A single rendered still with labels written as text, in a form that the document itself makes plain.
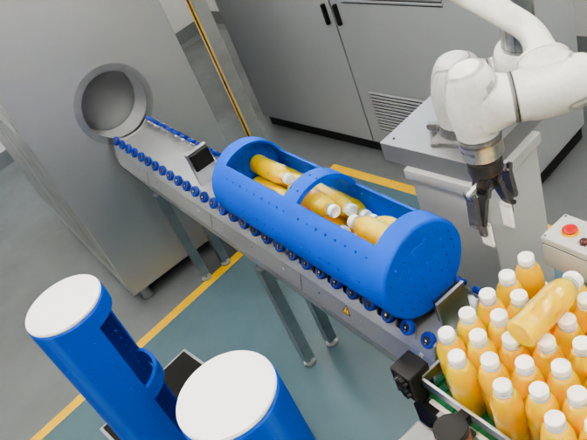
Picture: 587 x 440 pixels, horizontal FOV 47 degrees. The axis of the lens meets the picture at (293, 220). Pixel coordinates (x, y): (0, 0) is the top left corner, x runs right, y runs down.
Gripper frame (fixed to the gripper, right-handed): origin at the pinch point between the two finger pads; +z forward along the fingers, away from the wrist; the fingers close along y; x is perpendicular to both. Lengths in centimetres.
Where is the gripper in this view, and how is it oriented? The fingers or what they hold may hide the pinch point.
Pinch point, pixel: (497, 226)
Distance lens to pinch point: 158.4
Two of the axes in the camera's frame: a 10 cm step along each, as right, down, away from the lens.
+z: 3.3, 7.4, 5.9
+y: -7.4, 5.9, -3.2
